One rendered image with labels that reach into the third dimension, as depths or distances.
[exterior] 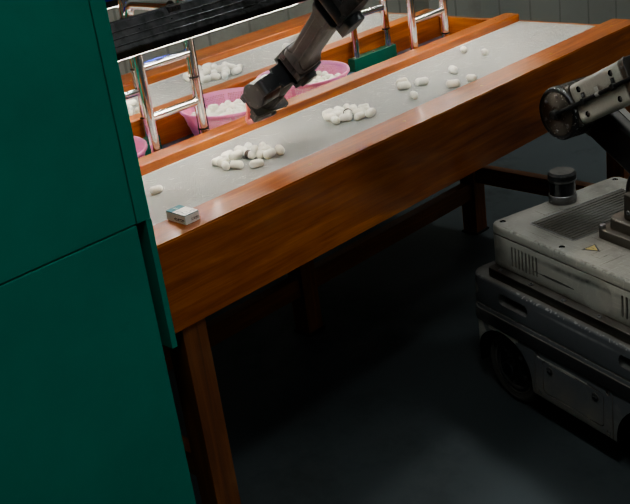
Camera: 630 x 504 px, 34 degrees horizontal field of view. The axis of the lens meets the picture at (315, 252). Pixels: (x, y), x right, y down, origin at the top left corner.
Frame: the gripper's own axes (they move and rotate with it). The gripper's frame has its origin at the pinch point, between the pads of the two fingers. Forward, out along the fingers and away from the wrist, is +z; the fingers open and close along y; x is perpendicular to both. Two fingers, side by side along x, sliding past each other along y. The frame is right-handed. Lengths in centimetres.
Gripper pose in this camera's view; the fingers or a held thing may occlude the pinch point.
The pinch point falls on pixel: (249, 120)
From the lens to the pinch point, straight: 246.1
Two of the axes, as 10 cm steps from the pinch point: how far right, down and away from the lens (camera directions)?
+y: -6.9, 3.7, -6.2
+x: 5.6, 8.2, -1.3
